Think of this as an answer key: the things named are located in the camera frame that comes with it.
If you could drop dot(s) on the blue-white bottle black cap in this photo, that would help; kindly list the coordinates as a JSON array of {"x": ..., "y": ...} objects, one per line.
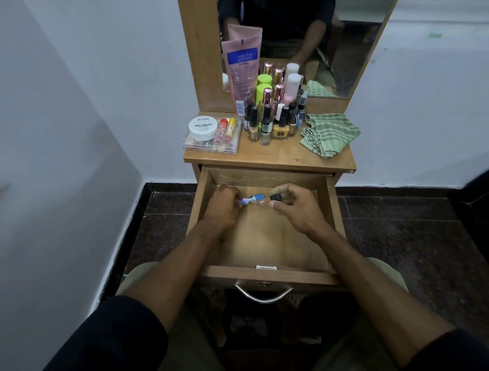
[{"x": 247, "y": 114}]

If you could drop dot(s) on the person's black left sleeve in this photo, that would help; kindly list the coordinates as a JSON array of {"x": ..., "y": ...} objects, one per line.
[{"x": 110, "y": 336}]

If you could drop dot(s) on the beige polish bottle black cap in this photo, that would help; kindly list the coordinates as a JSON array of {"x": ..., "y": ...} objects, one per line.
[{"x": 253, "y": 133}]

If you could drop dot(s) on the person's left foot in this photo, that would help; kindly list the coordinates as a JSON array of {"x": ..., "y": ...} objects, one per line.
[{"x": 219, "y": 317}]

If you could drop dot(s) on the wooden drawer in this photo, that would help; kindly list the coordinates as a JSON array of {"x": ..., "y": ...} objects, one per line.
[{"x": 267, "y": 244}]

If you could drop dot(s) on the slim clear perfume bottle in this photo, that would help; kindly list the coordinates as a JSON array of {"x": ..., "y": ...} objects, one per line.
[{"x": 278, "y": 91}]

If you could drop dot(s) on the gold polish bottle patterned cap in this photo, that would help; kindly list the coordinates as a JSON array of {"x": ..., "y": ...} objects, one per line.
[{"x": 293, "y": 120}]

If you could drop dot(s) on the person's left forearm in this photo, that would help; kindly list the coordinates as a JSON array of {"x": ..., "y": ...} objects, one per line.
[{"x": 179, "y": 275}]

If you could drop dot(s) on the white-capped dark polish bottle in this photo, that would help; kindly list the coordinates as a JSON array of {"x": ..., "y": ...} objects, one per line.
[{"x": 280, "y": 110}]

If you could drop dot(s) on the person's black right sleeve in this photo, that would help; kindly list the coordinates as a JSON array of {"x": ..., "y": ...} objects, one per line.
[{"x": 454, "y": 355}]

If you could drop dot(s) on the silver polish bottle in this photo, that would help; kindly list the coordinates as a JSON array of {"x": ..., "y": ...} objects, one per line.
[{"x": 266, "y": 137}]

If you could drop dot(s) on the yellow-capped lip balm tube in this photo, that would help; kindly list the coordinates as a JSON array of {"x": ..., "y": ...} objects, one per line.
[{"x": 230, "y": 130}]

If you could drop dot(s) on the dressing table mirror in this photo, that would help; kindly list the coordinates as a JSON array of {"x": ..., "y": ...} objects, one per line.
[{"x": 355, "y": 49}]

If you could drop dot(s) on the lime green bottle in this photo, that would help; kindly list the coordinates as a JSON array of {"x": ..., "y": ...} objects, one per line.
[{"x": 261, "y": 93}]

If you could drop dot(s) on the person's left hand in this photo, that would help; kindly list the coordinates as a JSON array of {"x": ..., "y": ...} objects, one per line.
[{"x": 221, "y": 210}]

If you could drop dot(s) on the person's right forearm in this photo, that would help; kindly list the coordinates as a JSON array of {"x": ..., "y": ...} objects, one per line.
[{"x": 382, "y": 294}]

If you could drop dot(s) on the pink perfume bottle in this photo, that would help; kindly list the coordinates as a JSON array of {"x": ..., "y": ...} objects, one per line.
[{"x": 267, "y": 96}]

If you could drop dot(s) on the black-capped clear tube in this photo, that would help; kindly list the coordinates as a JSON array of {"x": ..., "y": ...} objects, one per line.
[{"x": 275, "y": 197}]

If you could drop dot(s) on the person's olive green trousers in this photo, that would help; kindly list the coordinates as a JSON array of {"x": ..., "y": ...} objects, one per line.
[{"x": 183, "y": 344}]

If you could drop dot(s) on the blue polish bottle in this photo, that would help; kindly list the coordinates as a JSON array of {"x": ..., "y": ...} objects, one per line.
[{"x": 302, "y": 100}]

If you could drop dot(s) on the pink cosmetic lotion tube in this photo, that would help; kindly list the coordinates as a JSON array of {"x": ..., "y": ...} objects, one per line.
[{"x": 240, "y": 80}]

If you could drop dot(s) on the white nail polish remover jar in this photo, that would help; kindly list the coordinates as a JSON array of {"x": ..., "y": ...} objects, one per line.
[{"x": 203, "y": 128}]

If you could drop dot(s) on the person's right hand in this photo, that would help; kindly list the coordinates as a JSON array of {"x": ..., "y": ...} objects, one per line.
[{"x": 305, "y": 214}]

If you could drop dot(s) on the pink spray bottle white cap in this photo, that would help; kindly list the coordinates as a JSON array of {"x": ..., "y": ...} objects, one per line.
[{"x": 292, "y": 88}]

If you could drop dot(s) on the person's black sleeve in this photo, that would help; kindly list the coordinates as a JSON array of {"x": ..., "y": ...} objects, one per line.
[
  {"x": 454, "y": 355},
  {"x": 110, "y": 336}
]

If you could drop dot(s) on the yellow square polish bottle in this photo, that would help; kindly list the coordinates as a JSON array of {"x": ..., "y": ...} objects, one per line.
[{"x": 280, "y": 133}]

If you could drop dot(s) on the red-capped lip balm tube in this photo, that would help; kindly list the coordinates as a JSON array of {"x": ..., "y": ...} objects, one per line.
[{"x": 220, "y": 132}]

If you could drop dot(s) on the blue-capped lip balm tube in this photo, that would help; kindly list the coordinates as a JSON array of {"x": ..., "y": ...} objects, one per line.
[{"x": 254, "y": 198}]

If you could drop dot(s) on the green striped cloth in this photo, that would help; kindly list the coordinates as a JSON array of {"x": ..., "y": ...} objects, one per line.
[{"x": 330, "y": 135}]

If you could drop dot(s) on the wooden dressing table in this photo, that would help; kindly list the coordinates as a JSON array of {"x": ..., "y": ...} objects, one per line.
[{"x": 298, "y": 156}]

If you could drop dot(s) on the clear plastic compartment box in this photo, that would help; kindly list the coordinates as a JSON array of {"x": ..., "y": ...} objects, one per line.
[{"x": 195, "y": 147}]

